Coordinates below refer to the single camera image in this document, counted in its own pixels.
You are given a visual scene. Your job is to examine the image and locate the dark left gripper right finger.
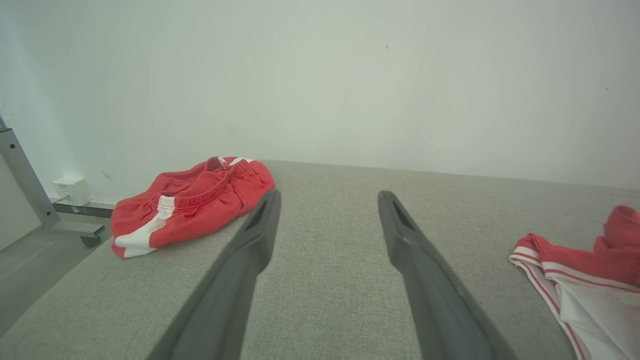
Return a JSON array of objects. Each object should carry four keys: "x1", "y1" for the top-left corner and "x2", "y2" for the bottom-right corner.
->
[{"x1": 377, "y1": 190, "x2": 517, "y2": 360}]

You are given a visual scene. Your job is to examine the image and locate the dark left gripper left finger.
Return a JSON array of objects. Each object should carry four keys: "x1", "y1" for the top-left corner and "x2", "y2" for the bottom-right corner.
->
[{"x1": 149, "y1": 188, "x2": 283, "y2": 360}]

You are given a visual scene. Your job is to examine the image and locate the red shorts white side stripes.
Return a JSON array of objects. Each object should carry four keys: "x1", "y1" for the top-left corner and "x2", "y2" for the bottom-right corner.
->
[{"x1": 110, "y1": 156, "x2": 276, "y2": 260}]

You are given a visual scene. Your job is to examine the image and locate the red basketball jersey white trim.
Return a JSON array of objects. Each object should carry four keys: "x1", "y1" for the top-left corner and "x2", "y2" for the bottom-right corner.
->
[{"x1": 508, "y1": 204, "x2": 640, "y2": 360}]

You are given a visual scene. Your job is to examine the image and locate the black white baseboard strip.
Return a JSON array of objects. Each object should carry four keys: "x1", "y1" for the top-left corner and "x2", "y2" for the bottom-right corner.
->
[{"x1": 49, "y1": 197, "x2": 119, "y2": 220}]

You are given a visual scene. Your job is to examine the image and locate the white wall socket box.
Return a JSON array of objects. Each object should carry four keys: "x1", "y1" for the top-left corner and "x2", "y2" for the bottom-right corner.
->
[{"x1": 52, "y1": 174, "x2": 94, "y2": 207}]

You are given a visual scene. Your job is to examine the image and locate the grey metal frame leg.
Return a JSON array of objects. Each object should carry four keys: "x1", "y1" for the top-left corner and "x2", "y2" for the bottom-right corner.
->
[{"x1": 0, "y1": 116, "x2": 106, "y2": 249}]

